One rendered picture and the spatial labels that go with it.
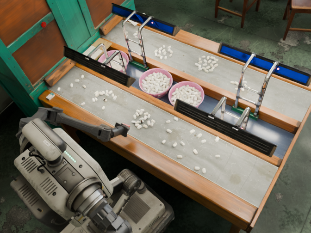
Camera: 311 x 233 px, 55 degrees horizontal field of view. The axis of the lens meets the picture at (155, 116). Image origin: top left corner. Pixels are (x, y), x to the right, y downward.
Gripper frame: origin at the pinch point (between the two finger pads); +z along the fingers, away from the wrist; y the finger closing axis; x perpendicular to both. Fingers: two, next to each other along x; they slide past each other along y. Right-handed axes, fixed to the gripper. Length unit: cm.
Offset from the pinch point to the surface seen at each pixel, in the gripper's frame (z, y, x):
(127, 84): 0.0, 9.4, -27.2
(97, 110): 10.5, 36.7, 6.0
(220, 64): 77, -22, -48
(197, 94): 51, -21, -25
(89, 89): 20, 56, -2
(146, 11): 204, 141, -60
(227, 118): 52, -48, -17
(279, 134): 57, -85, -21
